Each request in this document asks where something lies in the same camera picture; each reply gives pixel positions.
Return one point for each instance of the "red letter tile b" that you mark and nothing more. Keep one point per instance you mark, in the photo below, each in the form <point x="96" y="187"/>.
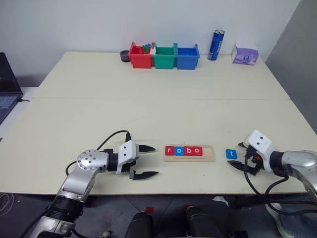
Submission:
<point x="188" y="150"/>

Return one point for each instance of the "dark rounded shape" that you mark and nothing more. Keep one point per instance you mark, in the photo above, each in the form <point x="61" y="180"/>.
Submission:
<point x="140" y="225"/>
<point x="199" y="223"/>

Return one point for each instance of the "green plastic bin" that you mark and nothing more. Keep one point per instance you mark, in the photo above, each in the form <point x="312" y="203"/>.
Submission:
<point x="163" y="62"/>

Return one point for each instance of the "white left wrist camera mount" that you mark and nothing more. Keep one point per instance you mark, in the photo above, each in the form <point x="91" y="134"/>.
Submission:
<point x="126" y="155"/>

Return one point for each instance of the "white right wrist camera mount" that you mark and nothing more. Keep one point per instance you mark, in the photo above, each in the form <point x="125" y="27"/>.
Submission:
<point x="260" y="143"/>

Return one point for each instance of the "green toy brick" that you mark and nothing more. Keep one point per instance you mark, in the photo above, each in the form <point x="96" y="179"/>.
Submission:
<point x="145" y="49"/>

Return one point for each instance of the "white side table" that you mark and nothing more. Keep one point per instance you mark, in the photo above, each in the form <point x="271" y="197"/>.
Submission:
<point x="28" y="93"/>

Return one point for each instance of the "blue letter tile t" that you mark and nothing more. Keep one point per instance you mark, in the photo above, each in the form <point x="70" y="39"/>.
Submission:
<point x="231" y="153"/>

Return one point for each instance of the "red plastic bin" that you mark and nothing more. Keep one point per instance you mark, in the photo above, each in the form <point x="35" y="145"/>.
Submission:
<point x="140" y="61"/>

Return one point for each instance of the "crumpled white paper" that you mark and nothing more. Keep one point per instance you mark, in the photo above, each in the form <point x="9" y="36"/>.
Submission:
<point x="220" y="200"/>

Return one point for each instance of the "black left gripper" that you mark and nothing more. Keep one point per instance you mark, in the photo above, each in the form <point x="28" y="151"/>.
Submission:
<point x="131" y="172"/>

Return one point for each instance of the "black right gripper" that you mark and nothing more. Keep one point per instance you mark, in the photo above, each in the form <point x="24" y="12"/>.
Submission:
<point x="252" y="166"/>

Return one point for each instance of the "dark laptop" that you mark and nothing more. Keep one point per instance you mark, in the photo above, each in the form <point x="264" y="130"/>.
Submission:
<point x="7" y="81"/>

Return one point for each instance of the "blue letter tile o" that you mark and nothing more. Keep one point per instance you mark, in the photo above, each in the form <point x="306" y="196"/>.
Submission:
<point x="179" y="150"/>

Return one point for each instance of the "dark grey round cup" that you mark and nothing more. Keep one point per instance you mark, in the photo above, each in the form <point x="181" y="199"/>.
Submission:
<point x="123" y="57"/>

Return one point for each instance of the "purple tissue pack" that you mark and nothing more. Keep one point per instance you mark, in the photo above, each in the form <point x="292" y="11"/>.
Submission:
<point x="245" y="57"/>

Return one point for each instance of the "small white box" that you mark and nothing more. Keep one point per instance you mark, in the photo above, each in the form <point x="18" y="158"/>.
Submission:
<point x="152" y="51"/>

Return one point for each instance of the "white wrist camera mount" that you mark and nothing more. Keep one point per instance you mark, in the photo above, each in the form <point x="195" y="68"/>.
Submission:
<point x="260" y="143"/>
<point x="126" y="155"/>

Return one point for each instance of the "blue toy brick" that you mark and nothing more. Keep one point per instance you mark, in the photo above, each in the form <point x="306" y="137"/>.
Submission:
<point x="146" y="45"/>

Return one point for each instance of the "wooden letter tray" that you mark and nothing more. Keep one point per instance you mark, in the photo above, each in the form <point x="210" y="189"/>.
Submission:
<point x="209" y="155"/>

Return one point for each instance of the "blue plastic bin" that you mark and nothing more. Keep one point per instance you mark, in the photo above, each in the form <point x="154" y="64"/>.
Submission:
<point x="187" y="63"/>

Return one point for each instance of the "grey sneaker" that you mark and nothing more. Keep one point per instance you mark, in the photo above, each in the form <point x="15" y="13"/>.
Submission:
<point x="294" y="223"/>

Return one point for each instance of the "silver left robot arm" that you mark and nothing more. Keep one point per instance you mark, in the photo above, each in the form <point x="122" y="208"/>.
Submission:
<point x="91" y="161"/>

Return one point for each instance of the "blue drink can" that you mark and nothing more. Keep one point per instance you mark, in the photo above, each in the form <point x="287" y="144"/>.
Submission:
<point x="215" y="47"/>

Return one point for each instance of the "red letter tile r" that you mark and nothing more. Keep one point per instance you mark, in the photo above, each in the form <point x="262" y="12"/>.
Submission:
<point x="170" y="150"/>

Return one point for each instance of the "red letter tile o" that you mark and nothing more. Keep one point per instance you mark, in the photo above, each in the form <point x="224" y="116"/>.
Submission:
<point x="197" y="150"/>

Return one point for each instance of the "red floor tape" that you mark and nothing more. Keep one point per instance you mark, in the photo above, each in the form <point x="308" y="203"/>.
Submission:
<point x="149" y="210"/>
<point x="188" y="206"/>

